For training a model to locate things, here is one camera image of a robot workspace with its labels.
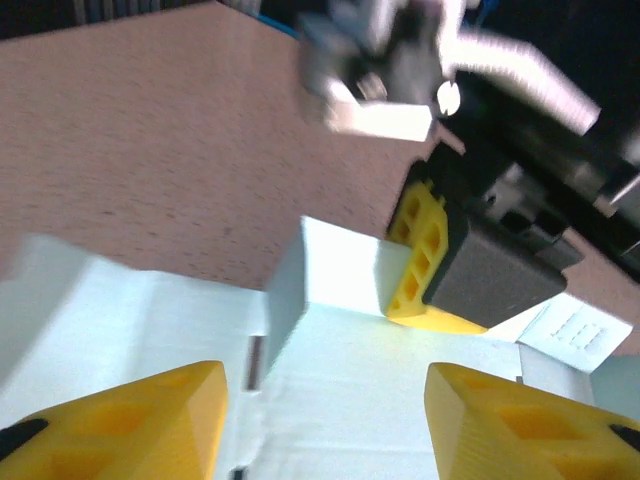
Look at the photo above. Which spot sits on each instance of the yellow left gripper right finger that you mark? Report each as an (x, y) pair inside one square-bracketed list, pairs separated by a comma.
[(525, 430)]

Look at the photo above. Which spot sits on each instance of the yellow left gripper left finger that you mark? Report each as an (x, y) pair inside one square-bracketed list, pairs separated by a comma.
[(130, 425)]

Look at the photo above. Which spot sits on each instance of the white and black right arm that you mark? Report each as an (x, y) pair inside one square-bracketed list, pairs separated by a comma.
[(525, 75)]

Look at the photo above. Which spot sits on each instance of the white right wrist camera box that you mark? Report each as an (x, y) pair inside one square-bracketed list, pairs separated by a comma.
[(370, 90)]

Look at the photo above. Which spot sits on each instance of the white cloth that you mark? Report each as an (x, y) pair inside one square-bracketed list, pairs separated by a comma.
[(350, 380)]

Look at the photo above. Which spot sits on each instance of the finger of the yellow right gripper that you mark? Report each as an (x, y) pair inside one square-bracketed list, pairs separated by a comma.
[(440, 322), (425, 250)]

